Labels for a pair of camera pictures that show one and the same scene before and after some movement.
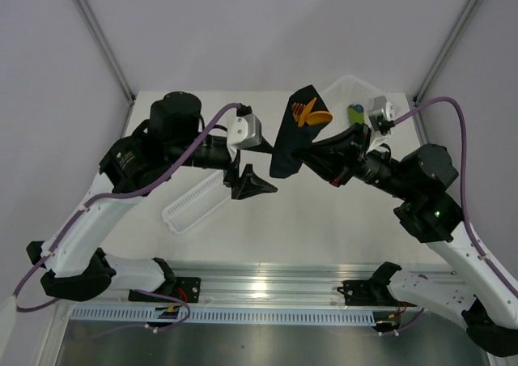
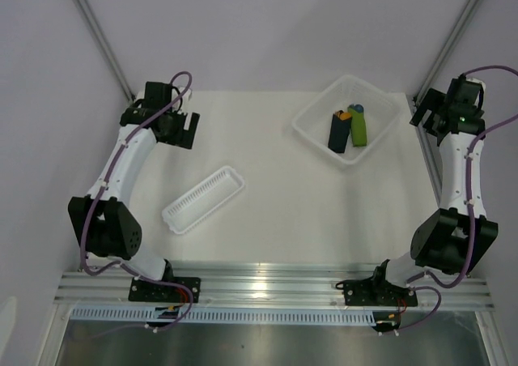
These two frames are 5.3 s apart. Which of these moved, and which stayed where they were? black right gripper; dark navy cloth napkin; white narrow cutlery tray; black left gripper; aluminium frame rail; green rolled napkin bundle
Moved: black left gripper; dark navy cloth napkin; black right gripper
Stayed: aluminium frame rail; white narrow cutlery tray; green rolled napkin bundle
